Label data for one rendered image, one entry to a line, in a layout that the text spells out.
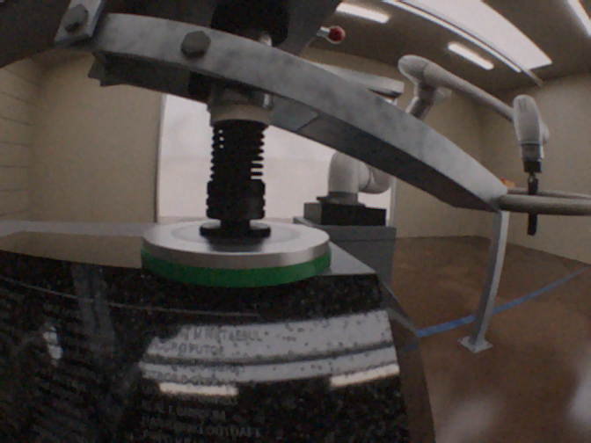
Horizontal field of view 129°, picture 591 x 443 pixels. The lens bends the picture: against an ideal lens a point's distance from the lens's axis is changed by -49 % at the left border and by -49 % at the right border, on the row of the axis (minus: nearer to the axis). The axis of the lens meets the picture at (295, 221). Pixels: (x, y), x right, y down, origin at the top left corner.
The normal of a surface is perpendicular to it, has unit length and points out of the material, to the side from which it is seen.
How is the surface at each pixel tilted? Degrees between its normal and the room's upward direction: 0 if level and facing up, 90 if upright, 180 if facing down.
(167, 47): 90
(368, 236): 90
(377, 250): 90
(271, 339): 45
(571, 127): 90
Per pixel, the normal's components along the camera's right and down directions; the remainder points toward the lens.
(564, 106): -0.98, -0.01
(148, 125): 0.21, 0.12
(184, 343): 0.11, -0.62
